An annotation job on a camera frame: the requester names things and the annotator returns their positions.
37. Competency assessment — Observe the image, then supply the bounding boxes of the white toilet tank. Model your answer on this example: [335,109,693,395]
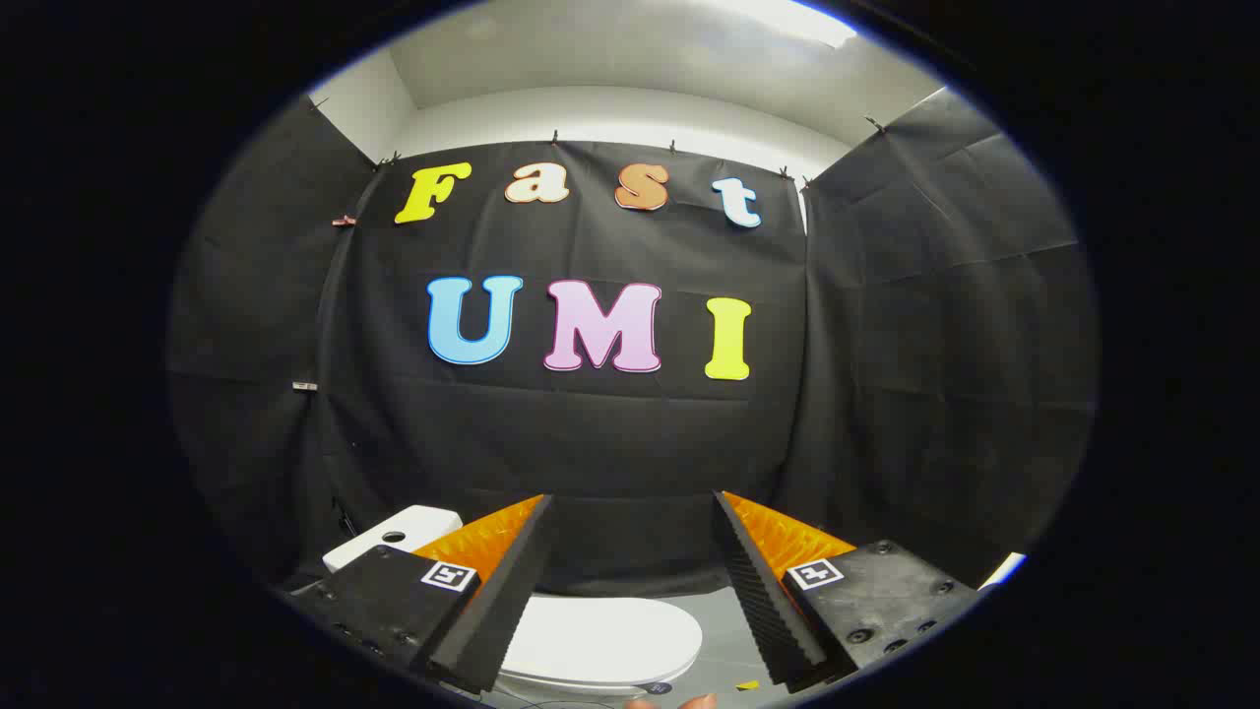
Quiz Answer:
[322,505,464,575]

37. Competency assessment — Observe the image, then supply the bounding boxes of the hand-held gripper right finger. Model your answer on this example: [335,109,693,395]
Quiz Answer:
[712,489,982,692]

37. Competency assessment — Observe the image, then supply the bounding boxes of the black backdrop cloth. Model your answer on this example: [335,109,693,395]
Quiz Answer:
[167,89,1099,602]

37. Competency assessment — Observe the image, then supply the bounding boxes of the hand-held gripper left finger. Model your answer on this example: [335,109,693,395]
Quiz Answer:
[285,494,555,696]

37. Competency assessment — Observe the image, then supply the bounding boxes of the white toilet seat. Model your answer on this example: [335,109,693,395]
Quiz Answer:
[495,670,695,700]

